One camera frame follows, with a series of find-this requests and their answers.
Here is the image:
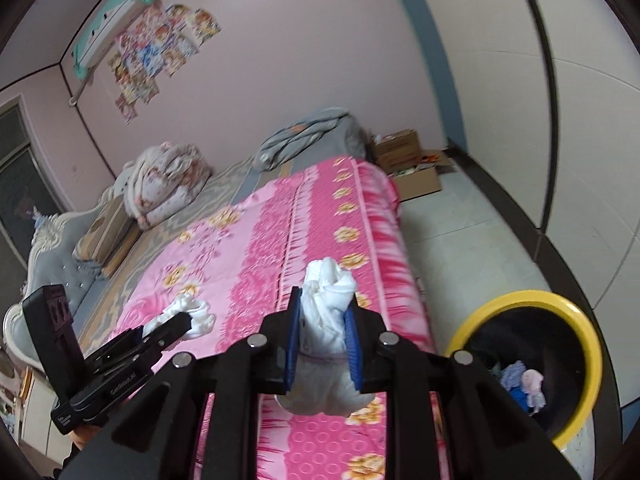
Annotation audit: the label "folded floral quilt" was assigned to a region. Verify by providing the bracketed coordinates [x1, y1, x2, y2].
[116, 142, 212, 228]

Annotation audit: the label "yellow-rimmed black trash bin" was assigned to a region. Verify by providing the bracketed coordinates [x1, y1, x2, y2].
[444, 290, 600, 448]

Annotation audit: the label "white wardrobe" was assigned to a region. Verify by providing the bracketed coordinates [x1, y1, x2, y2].
[400, 0, 640, 361]

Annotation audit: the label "pink floral bedsheet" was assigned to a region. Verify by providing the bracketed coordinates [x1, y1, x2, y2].
[120, 156, 441, 480]

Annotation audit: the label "striped pillows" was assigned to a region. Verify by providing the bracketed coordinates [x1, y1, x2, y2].
[74, 195, 142, 278]

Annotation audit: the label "teal and white air conditioner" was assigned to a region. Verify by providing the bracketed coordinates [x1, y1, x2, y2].
[70, 0, 166, 81]

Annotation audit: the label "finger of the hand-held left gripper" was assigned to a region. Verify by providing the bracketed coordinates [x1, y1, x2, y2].
[131, 312, 194, 349]
[141, 328, 194, 367]

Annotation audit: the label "grey tufted headboard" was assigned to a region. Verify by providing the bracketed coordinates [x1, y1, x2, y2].
[0, 187, 126, 366]

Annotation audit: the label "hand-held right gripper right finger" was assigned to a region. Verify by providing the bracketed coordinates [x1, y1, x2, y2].
[345, 294, 583, 480]

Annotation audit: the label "cluster of cartoon wall posters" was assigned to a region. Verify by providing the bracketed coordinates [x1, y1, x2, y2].
[107, 4, 222, 126]

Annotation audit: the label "open cardboard box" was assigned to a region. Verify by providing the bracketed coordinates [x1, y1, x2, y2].
[390, 149, 453, 201]

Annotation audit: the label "white cloth bundle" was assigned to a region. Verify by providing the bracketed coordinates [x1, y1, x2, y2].
[275, 257, 381, 417]

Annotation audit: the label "white wall pipe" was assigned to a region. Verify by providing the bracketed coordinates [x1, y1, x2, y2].
[67, 77, 96, 107]

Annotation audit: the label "purple fluffy cloth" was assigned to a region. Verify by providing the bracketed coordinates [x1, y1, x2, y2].
[499, 361, 526, 392]

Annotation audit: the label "white bedside cabinet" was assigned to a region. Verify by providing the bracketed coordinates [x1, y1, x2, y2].
[15, 367, 58, 448]

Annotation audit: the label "grey floral cloth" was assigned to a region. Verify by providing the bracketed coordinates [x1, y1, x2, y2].
[255, 107, 368, 171]

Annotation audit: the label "dark window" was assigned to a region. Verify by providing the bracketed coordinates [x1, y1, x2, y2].
[0, 95, 66, 281]

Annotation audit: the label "white tissue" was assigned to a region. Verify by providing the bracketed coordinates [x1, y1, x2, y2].
[142, 296, 217, 342]

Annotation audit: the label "closed cardboard box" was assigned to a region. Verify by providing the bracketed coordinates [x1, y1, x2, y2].
[372, 130, 421, 173]

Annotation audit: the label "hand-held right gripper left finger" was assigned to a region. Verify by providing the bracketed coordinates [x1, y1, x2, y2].
[57, 285, 303, 480]

